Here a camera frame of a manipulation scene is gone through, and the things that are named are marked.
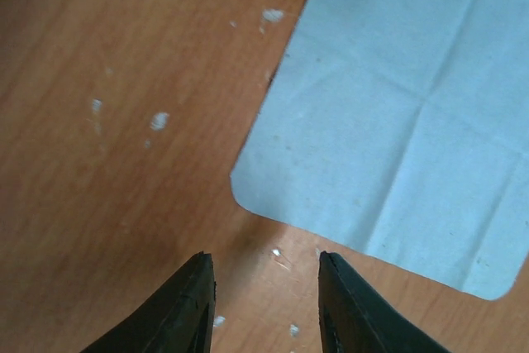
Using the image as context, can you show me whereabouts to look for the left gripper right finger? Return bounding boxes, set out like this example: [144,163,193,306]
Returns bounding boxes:
[318,251,447,352]

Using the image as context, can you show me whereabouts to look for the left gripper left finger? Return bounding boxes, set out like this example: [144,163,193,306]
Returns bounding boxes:
[83,251,216,352]

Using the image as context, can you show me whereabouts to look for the light blue cleaning cloth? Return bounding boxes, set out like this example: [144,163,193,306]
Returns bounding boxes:
[231,0,528,300]

